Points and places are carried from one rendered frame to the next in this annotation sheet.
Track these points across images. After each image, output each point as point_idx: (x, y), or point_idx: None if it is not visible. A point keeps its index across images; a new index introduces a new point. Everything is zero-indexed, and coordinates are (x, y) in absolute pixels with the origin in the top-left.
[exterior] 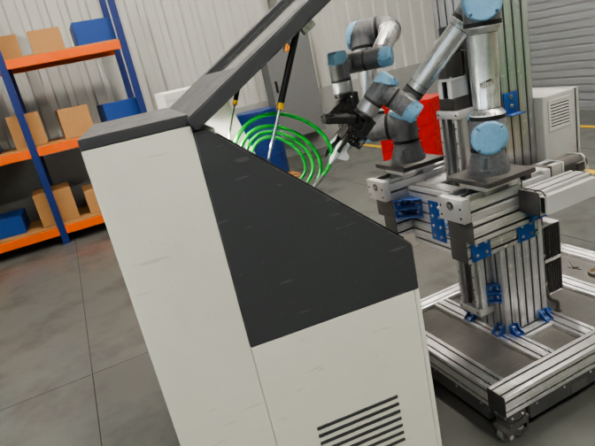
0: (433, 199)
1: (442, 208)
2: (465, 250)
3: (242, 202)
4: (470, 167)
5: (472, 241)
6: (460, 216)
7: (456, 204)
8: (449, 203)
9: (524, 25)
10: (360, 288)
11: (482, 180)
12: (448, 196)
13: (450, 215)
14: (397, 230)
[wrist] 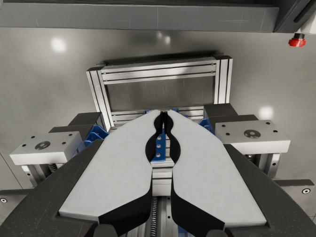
0: (153, 163)
1: (63, 140)
2: (74, 120)
3: None
4: None
5: (53, 129)
6: (30, 139)
7: (26, 149)
8: (40, 147)
9: None
10: None
11: (15, 199)
12: (43, 156)
13: (52, 137)
14: (205, 110)
